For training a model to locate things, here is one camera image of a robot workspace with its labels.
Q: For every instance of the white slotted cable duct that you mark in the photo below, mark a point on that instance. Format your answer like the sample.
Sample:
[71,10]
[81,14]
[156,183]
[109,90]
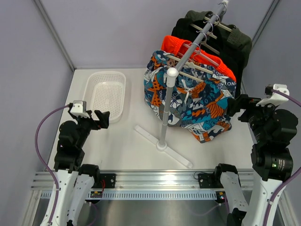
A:
[153,195]

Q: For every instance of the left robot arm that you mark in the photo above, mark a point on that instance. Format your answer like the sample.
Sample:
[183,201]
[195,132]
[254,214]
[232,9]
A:
[73,180]

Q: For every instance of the black shorts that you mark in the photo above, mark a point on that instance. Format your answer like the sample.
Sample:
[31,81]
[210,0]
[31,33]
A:
[184,30]

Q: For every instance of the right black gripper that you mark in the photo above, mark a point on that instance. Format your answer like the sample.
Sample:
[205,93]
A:
[244,101]

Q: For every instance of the white perforated basket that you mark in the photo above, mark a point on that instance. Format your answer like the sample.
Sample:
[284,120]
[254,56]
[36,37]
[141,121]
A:
[105,91]

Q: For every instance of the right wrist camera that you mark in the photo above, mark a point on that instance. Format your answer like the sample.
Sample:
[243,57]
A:
[274,95]

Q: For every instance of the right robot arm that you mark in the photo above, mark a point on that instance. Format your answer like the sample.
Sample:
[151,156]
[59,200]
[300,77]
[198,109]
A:
[272,163]

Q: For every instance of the patterned blue orange shorts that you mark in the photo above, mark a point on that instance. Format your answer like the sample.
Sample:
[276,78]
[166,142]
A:
[197,106]

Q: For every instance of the grey clothes rack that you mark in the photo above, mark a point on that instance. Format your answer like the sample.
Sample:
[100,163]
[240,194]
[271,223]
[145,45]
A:
[172,74]

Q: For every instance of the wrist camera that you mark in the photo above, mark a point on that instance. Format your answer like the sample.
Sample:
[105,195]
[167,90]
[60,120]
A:
[78,109]
[274,95]

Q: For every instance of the aluminium mounting rail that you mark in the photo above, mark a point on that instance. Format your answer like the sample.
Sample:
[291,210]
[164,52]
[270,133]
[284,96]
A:
[168,180]

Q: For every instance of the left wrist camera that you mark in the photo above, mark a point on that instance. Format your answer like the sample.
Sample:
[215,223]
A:
[78,109]

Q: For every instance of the cream hanger of patterned shorts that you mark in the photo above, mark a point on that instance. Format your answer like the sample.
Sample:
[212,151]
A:
[191,65]

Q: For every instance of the hanger of green shorts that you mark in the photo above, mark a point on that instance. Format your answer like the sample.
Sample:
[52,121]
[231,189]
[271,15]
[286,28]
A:
[221,23]

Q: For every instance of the dark green shorts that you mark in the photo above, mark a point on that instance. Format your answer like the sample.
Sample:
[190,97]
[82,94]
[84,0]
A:
[234,47]

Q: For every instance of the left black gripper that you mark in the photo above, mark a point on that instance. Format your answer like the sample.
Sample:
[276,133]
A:
[103,117]

